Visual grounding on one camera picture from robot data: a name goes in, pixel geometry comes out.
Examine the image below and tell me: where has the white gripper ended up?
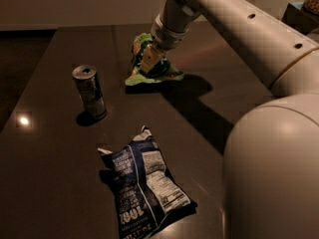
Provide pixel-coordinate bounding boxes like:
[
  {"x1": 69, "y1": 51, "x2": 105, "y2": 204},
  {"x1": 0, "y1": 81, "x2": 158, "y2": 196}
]
[{"x1": 140, "y1": 16, "x2": 185, "y2": 74}]

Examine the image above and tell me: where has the green rice chip bag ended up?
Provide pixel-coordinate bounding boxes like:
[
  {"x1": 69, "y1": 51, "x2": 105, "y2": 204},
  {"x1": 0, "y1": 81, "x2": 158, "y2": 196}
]
[{"x1": 125, "y1": 33, "x2": 184, "y2": 87}]

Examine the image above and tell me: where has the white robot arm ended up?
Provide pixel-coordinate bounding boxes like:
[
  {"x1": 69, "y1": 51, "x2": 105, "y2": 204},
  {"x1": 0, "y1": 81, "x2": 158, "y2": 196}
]
[{"x1": 143, "y1": 0, "x2": 319, "y2": 239}]

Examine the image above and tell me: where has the blue chip bag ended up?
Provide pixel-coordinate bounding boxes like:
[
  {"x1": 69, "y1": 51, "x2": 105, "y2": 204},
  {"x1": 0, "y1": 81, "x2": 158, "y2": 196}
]
[{"x1": 98, "y1": 126, "x2": 197, "y2": 239}]

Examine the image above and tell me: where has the silver drink can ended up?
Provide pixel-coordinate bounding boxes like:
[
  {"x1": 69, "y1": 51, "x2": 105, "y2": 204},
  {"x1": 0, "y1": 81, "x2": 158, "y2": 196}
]
[{"x1": 72, "y1": 65, "x2": 107, "y2": 120}]

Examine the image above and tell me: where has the dark box in background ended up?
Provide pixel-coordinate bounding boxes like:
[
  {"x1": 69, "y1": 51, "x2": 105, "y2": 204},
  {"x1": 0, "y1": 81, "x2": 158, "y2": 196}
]
[{"x1": 282, "y1": 2, "x2": 319, "y2": 35}]

